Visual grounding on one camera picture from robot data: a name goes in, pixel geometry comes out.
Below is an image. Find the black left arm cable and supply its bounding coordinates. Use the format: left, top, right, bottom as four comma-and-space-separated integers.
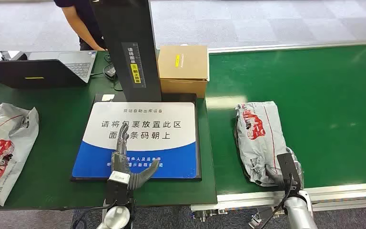
71, 205, 114, 229

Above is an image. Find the shiny silver device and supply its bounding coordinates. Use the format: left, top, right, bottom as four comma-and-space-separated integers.
0, 50, 28, 61

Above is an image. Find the black desk cable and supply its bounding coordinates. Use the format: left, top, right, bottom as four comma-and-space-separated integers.
91, 53, 123, 92

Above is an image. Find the brown cardboard box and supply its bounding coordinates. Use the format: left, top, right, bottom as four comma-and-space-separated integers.
157, 44, 210, 99

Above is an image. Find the black weighing device column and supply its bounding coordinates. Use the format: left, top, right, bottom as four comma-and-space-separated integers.
90, 0, 162, 103

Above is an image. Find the grey laptop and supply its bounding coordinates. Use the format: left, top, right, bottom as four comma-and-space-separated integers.
0, 50, 97, 89

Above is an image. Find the black power adapter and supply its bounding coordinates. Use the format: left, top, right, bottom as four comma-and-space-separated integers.
103, 64, 117, 78

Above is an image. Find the person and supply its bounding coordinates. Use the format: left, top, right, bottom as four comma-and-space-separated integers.
54, 0, 108, 52

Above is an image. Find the grey courier bag package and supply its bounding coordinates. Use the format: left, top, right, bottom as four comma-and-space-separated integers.
234, 101, 300, 187

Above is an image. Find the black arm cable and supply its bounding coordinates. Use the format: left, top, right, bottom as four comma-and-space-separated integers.
258, 177, 294, 229
71, 205, 114, 229

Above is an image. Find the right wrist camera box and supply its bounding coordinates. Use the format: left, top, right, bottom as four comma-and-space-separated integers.
277, 153, 303, 191

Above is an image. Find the yellow black ruler label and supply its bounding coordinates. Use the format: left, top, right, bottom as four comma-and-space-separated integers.
121, 42, 146, 88

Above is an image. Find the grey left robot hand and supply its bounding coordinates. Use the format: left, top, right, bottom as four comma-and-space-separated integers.
110, 122, 161, 190

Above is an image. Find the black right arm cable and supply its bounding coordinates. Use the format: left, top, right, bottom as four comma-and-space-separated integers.
258, 177, 294, 229

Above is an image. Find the blue white weighing platform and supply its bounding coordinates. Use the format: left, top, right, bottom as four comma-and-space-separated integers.
70, 93, 202, 182

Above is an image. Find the white courier bag red print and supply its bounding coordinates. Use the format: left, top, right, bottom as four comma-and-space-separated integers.
0, 103, 40, 207

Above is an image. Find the green conveyor belt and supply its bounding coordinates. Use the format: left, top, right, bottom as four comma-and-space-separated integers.
191, 39, 366, 222

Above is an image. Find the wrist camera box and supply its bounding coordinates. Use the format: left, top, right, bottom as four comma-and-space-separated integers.
277, 153, 303, 191
105, 171, 135, 207

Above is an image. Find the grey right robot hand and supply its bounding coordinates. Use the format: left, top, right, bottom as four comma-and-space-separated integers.
266, 146, 304, 192

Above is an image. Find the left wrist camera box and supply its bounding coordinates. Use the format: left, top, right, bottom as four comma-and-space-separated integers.
105, 171, 135, 207

